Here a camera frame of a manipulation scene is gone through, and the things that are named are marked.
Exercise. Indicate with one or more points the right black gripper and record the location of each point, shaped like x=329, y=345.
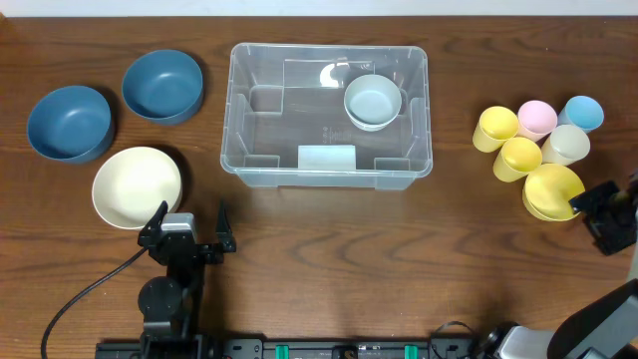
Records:
x=609, y=242

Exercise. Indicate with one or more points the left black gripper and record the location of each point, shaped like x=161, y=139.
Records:
x=210, y=255

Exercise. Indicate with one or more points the yellow small bowl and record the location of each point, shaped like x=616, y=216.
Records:
x=547, y=191

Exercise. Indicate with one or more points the cream white cup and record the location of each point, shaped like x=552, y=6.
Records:
x=565, y=145

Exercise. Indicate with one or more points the yellow cup front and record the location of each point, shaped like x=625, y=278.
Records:
x=516, y=159

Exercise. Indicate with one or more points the yellow cup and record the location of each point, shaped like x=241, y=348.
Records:
x=495, y=126
x=516, y=159

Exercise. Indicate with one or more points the light blue cup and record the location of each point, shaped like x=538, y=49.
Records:
x=582, y=112

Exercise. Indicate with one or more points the pink cup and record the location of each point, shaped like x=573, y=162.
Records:
x=536, y=119

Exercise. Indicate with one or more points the white small bowl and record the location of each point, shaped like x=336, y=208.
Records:
x=369, y=127

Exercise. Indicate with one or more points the light grey small bowl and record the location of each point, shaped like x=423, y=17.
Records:
x=373, y=99

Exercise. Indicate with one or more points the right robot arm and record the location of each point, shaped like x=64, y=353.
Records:
x=604, y=328

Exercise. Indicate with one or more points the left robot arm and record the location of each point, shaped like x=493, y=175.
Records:
x=170, y=303

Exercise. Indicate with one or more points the clear plastic storage container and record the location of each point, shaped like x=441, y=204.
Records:
x=286, y=123

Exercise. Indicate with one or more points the cream bowl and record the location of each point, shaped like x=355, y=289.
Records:
x=130, y=186

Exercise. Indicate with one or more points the dark blue bowl right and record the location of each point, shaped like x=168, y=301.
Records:
x=164, y=86

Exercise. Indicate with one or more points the dark blue bowl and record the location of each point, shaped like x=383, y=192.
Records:
x=164, y=86
x=72, y=125

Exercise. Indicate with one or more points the dark blue bowl left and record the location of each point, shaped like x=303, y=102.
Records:
x=72, y=125

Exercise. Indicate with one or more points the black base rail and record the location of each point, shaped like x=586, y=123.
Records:
x=294, y=349

